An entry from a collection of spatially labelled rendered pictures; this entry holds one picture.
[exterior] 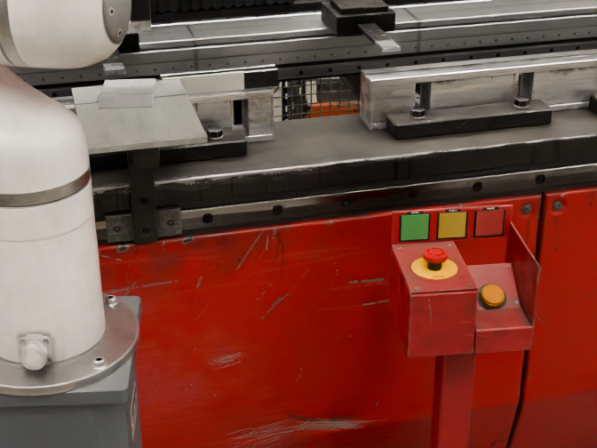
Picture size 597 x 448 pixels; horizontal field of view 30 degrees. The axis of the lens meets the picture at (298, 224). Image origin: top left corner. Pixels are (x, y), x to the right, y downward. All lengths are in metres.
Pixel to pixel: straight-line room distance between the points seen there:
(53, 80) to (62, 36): 1.18
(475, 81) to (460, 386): 0.56
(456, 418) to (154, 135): 0.69
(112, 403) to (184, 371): 0.90
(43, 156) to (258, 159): 0.89
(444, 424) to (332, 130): 0.55
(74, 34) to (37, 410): 0.38
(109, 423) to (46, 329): 0.12
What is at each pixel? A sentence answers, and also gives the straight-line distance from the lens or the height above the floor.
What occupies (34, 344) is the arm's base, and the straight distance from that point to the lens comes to 1.11.
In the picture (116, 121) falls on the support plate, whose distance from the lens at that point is 1.74.
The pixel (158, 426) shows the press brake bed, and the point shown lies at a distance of 2.07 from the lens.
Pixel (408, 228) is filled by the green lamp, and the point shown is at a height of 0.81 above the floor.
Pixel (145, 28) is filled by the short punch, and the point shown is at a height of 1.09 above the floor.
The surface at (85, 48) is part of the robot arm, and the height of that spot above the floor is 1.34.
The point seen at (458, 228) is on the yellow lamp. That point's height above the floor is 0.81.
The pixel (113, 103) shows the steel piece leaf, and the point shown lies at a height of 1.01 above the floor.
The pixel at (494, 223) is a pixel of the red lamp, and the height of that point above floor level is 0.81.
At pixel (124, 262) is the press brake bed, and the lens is 1.88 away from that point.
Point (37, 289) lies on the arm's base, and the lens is 1.09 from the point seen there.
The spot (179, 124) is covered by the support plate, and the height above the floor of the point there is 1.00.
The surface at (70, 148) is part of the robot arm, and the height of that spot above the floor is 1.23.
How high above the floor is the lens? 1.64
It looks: 27 degrees down
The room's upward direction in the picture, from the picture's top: straight up
